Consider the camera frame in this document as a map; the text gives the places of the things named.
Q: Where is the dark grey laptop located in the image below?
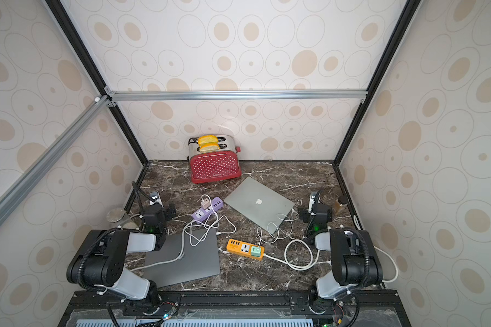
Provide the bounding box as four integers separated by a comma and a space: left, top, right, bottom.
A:
143, 229, 220, 287

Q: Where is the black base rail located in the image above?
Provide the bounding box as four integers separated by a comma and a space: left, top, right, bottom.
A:
58, 290, 411, 326

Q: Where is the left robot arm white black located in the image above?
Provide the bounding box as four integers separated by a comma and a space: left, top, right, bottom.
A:
66, 203, 176, 305

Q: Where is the pink charger adapter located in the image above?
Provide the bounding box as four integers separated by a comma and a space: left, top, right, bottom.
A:
200, 195, 212, 209

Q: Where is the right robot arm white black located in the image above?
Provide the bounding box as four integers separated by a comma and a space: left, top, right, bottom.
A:
298, 202, 384, 300

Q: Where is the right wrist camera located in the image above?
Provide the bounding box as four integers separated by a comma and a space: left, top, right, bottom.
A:
308, 192, 317, 215

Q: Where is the yellow toast slice front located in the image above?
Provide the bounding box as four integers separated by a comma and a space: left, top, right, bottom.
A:
198, 143, 220, 153

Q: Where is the yellow toast slice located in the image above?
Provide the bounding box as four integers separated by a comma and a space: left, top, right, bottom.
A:
198, 143, 220, 153
197, 135, 219, 146

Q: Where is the silver apple laptop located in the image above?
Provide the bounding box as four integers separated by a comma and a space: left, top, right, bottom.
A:
224, 177, 295, 234

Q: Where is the horizontal aluminium frame bar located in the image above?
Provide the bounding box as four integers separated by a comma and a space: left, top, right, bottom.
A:
110, 89, 368, 102

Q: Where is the thin white charger cable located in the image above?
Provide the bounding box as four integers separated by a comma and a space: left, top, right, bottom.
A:
256, 210, 300, 246
183, 195, 237, 248

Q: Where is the thick white purple strip cord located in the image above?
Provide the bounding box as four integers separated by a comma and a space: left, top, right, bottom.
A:
126, 212, 197, 273

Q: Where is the small brown spice bottle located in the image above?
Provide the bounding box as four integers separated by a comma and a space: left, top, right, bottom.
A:
332, 195, 349, 216

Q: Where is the purple power strip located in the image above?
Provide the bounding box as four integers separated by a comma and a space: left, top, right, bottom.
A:
192, 197, 224, 223

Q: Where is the green charger adapter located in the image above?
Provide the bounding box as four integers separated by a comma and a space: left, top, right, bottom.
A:
250, 245, 264, 260

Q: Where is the orange power strip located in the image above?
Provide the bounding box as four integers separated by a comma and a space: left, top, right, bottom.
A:
226, 239, 263, 261

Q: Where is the red polka dot toaster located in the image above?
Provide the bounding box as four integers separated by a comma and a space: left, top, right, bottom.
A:
188, 135, 241, 184

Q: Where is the yellow toast slice rear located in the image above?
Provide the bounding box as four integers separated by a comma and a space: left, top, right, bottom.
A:
197, 135, 219, 146

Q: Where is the thick white orange strip cord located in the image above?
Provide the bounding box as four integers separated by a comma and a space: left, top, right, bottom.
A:
263, 238, 399, 283

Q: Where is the left diagonal aluminium frame bar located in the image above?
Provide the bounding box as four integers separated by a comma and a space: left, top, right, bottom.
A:
0, 95, 109, 227

